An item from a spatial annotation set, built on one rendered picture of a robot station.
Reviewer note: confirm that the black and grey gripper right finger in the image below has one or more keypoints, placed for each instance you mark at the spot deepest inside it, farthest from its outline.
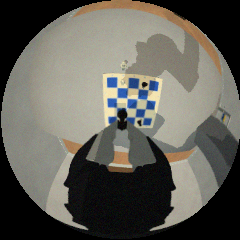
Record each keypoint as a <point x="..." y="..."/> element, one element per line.
<point x="144" y="152"/>

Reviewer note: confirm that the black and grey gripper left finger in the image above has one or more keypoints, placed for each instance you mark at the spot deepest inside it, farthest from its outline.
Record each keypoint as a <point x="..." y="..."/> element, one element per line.
<point x="98" y="150"/>

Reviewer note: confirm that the blue and cream chessboard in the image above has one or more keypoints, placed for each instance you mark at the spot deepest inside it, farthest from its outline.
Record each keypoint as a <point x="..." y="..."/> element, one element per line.
<point x="140" y="103"/>

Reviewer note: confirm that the white bishop chess piece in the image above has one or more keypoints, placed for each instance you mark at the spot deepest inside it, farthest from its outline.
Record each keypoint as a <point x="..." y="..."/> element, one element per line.
<point x="123" y="65"/>

